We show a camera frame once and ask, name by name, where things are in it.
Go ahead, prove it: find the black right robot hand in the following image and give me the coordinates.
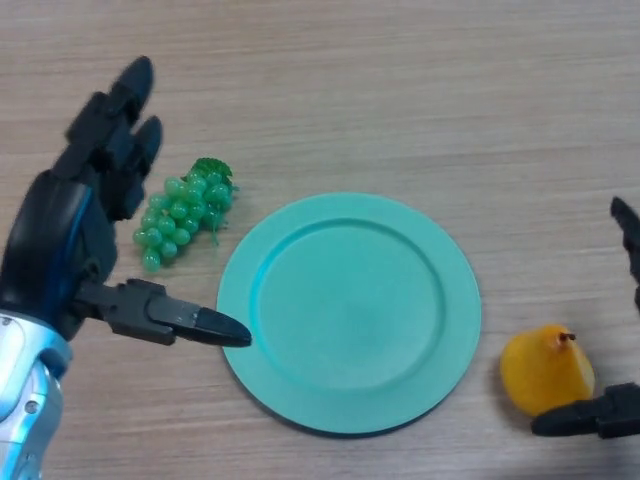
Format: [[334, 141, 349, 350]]
[[530, 196, 640, 440]]

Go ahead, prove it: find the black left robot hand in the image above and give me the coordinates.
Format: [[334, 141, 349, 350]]
[[0, 55, 253, 349]]

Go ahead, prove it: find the yellow pear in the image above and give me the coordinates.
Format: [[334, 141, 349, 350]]
[[500, 323, 597, 417]]

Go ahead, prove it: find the green round plate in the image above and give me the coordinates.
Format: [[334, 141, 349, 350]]
[[216, 192, 482, 438]]

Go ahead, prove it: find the green grape bunch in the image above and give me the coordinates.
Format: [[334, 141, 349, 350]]
[[132, 157, 240, 274]]

